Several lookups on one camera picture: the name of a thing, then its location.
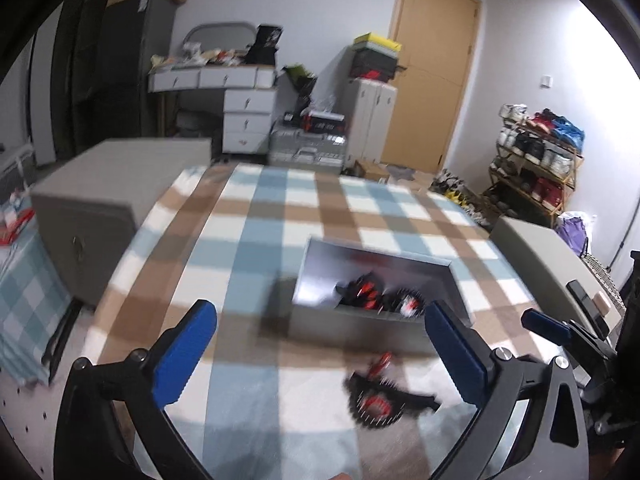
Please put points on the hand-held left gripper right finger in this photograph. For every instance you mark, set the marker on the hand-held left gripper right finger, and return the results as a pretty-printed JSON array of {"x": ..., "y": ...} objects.
[{"x": 455, "y": 350}]

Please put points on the purple bag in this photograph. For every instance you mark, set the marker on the purple bag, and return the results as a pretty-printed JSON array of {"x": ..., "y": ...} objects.
[{"x": 574, "y": 232}]

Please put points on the grey rectangular box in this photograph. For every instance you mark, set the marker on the grey rectangular box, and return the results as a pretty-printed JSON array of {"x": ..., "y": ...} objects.
[{"x": 360, "y": 327}]

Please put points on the clutter of small desk items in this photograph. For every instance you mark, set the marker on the clutter of small desk items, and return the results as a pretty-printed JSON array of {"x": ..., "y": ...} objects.
[{"x": 205, "y": 56}]

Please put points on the white upright suitcase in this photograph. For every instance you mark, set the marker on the white upright suitcase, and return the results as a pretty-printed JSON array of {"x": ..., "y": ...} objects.
[{"x": 370, "y": 120}]

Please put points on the silver suitcase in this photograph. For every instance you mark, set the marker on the silver suitcase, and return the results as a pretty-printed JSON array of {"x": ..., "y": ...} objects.
[{"x": 307, "y": 152}]

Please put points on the plain grey cabinet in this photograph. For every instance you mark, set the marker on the plain grey cabinet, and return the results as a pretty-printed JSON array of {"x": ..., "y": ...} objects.
[{"x": 540, "y": 255}]

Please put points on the teal checked cloth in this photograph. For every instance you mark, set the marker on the teal checked cloth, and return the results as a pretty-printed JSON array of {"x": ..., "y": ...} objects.
[{"x": 30, "y": 310}]

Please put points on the pile of loose shoes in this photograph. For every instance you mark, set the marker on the pile of loose shoes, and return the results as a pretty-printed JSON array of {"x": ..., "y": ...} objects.
[{"x": 457, "y": 195}]

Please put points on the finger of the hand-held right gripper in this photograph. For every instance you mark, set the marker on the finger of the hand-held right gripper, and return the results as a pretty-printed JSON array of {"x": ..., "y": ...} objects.
[
  {"x": 547, "y": 324},
  {"x": 580, "y": 294}
]

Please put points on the white pegboard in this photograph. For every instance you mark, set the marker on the white pegboard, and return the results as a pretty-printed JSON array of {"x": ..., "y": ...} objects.
[{"x": 25, "y": 435}]

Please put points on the small black box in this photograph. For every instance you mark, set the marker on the small black box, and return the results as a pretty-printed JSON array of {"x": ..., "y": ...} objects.
[{"x": 291, "y": 118}]

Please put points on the black wrapped flower bouquet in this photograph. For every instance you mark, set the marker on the black wrapped flower bouquet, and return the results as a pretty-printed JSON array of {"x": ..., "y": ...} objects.
[{"x": 300, "y": 82}]

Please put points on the wicker basket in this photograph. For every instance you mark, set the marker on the wicker basket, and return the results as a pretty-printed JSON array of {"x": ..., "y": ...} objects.
[{"x": 602, "y": 272}]

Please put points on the wooden door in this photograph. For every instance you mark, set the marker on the wooden door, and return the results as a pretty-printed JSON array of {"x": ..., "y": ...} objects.
[{"x": 432, "y": 75}]

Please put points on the brown cardboard box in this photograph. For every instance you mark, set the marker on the brown cardboard box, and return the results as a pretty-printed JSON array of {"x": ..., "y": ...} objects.
[{"x": 374, "y": 170}]

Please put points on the checked tablecloth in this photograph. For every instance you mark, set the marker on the checked tablecloth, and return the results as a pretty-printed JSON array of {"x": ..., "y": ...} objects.
[{"x": 260, "y": 230}]

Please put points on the black bag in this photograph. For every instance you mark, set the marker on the black bag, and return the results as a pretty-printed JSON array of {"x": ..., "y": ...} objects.
[{"x": 265, "y": 45}]

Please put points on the black wardrobe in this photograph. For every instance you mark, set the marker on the black wardrobe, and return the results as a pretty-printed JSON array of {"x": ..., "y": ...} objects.
[{"x": 75, "y": 75}]

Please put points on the white light switch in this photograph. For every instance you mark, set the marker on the white light switch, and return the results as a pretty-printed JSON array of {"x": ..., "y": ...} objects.
[{"x": 546, "y": 81}]

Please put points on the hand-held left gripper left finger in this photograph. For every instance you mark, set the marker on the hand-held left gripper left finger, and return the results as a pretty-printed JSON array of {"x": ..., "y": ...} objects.
[{"x": 185, "y": 350}]

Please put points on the black and red shoe box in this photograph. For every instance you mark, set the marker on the black and red shoe box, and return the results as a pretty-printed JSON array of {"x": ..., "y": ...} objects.
[{"x": 371, "y": 73}]

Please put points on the dark grey refrigerator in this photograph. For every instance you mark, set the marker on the dark grey refrigerator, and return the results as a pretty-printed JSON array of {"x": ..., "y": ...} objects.
[{"x": 135, "y": 70}]

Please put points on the small beige object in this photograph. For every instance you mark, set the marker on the small beige object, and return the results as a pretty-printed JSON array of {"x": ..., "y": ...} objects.
[{"x": 598, "y": 302}]

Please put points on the red packet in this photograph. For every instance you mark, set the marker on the red packet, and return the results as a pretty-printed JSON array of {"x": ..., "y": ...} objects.
[{"x": 17, "y": 227}]

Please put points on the red and silver clip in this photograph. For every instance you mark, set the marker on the red and silver clip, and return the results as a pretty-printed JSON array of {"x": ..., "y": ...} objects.
[{"x": 382, "y": 361}]

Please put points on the rows of racked shoes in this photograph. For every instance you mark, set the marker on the rows of racked shoes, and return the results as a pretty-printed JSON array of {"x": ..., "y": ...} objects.
[{"x": 535, "y": 147}]

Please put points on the white desk with drawers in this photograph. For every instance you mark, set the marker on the white desk with drawers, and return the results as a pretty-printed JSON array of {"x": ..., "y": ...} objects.
[{"x": 245, "y": 110}]

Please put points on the grey floor rug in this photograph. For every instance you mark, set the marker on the grey floor rug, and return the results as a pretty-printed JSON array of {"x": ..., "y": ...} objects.
[{"x": 401, "y": 173}]

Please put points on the black box with red trim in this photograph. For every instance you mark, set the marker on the black box with red trim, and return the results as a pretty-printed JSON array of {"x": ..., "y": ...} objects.
[{"x": 324, "y": 122}]

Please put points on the grey arched mirror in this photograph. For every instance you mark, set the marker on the grey arched mirror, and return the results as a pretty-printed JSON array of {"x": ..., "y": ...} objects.
[{"x": 217, "y": 35}]

